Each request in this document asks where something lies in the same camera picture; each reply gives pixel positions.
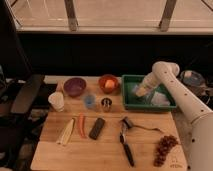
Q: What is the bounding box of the small metal cup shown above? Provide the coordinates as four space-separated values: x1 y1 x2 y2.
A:
101 98 112 112

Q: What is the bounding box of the orange bowl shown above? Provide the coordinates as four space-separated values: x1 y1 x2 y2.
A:
98 74 119 94

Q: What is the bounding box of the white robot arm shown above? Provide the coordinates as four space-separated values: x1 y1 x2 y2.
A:
135 61 213 171

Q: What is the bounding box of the blue plastic cup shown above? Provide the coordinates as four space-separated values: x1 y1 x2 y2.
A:
83 94 96 109

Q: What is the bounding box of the grey round container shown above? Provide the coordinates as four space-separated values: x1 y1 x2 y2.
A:
180 70 205 89

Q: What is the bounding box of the yellow corn cob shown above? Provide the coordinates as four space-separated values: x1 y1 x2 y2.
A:
56 118 75 146

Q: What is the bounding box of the orange food piece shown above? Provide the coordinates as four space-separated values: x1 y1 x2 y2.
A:
105 80 115 88

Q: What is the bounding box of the wooden cutting board table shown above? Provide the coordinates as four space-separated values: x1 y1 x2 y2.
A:
30 75 190 171

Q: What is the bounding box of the purple bowl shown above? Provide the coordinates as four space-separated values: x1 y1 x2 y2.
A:
63 77 86 97

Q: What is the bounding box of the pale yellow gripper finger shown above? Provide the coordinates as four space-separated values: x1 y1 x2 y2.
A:
135 86 148 97

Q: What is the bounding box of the red grape bunch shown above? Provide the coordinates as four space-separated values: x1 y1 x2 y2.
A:
153 135 178 167

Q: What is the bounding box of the green plastic tray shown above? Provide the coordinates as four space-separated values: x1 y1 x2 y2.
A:
121 75 177 112

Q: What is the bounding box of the orange carrot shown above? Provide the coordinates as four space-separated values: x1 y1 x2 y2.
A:
78 114 86 138

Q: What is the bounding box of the black rectangular block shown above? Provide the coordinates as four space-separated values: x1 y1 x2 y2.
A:
89 118 105 140

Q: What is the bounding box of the black office chair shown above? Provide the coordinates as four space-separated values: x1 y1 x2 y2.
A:
0 0 44 171

